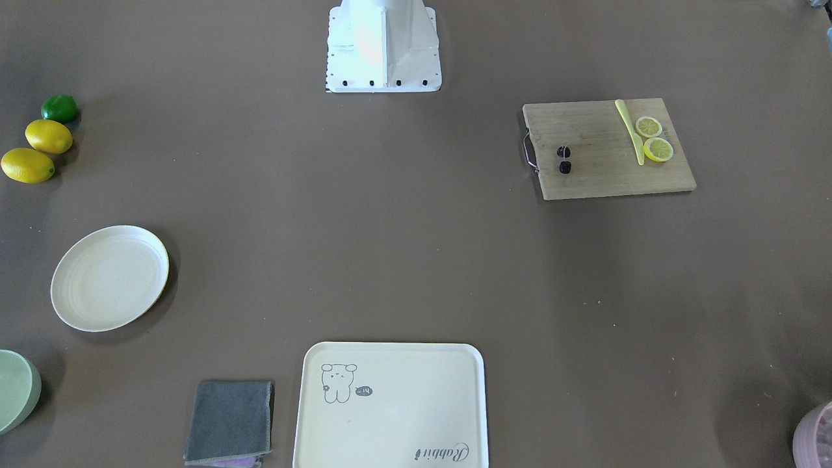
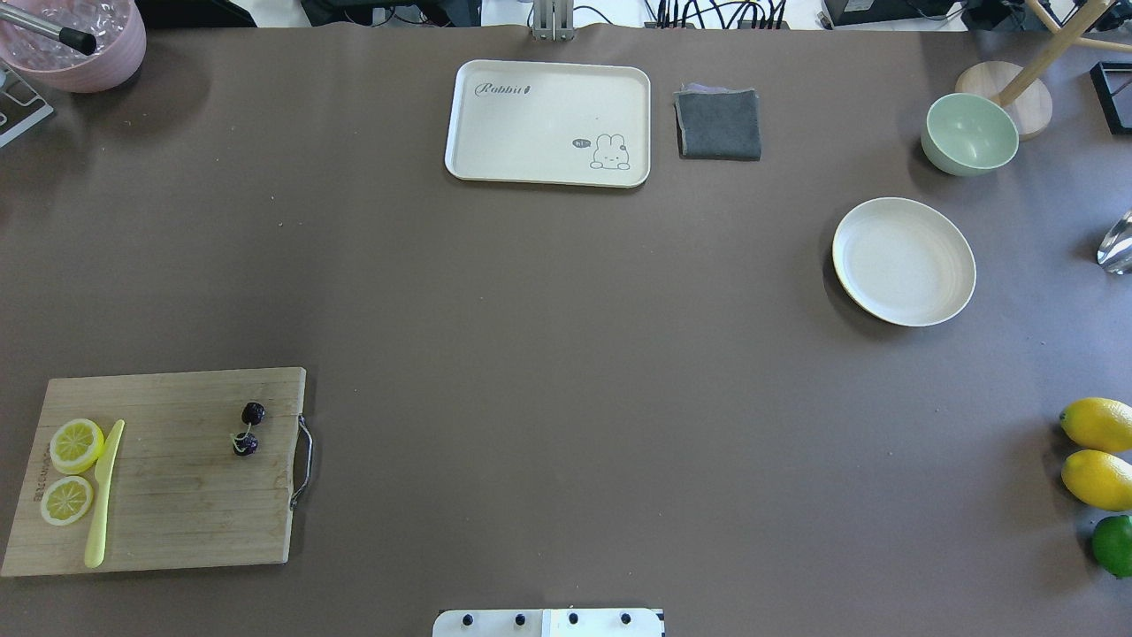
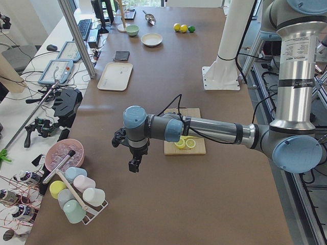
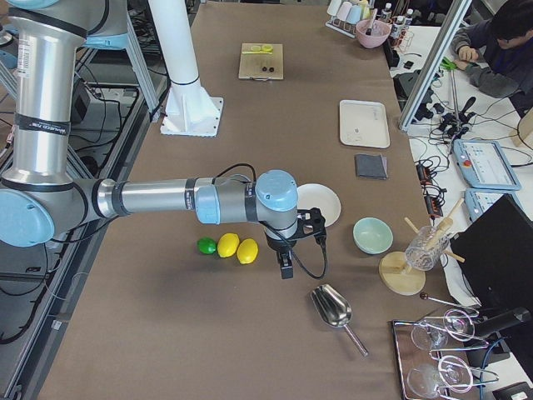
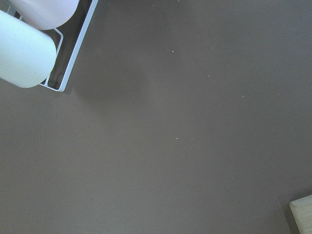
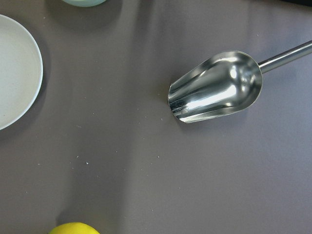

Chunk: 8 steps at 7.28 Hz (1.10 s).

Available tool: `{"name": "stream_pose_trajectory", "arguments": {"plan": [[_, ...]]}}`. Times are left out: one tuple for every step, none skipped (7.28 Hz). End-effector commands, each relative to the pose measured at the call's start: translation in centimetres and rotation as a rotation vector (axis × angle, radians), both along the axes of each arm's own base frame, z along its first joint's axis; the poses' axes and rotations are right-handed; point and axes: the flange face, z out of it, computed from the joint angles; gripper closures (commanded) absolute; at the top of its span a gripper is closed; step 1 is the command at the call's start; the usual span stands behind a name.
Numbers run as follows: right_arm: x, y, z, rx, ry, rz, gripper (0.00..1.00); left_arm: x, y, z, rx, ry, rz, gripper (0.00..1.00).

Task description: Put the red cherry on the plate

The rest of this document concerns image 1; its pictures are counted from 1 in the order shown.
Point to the bamboo cutting board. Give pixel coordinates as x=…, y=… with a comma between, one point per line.
x=603, y=160

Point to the yellow lemon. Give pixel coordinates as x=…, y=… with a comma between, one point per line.
x=48, y=136
x=27, y=165

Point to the yellow lemon upper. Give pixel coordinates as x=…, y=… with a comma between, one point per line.
x=48, y=136

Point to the green lime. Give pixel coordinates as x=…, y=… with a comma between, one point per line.
x=60, y=108

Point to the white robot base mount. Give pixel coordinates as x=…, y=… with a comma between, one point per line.
x=382, y=47

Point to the grey folded cloth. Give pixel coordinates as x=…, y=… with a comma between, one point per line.
x=230, y=424

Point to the cream rabbit tray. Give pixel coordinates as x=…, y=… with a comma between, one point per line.
x=392, y=405

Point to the yellow-green plastic knife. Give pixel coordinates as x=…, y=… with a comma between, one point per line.
x=637, y=140

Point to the cream round plate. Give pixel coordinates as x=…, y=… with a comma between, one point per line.
x=109, y=278

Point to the pink bowl of ice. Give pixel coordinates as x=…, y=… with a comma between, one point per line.
x=811, y=445

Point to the lemon slice upper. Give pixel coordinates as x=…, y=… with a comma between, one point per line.
x=648, y=127

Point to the lemon slice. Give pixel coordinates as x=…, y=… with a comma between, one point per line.
x=658, y=149
x=648, y=127

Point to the yellow lemon lower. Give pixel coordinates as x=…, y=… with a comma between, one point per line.
x=27, y=165

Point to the light green bowl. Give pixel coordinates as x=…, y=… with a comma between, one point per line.
x=21, y=387

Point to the lemon slice lower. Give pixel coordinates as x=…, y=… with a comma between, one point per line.
x=658, y=149

